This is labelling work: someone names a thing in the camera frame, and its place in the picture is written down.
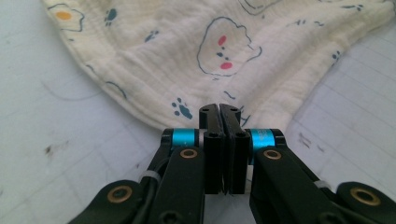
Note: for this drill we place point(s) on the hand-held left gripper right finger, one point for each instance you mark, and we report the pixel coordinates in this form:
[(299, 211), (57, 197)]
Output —
[(236, 161)]

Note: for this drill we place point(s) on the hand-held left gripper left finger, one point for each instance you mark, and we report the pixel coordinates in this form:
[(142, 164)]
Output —
[(214, 155)]

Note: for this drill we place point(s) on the cream printed muslin cloth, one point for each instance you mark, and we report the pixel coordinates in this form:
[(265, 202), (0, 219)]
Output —
[(174, 62)]

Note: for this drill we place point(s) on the white grid mat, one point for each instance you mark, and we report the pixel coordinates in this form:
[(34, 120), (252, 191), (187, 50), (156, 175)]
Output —
[(62, 124)]

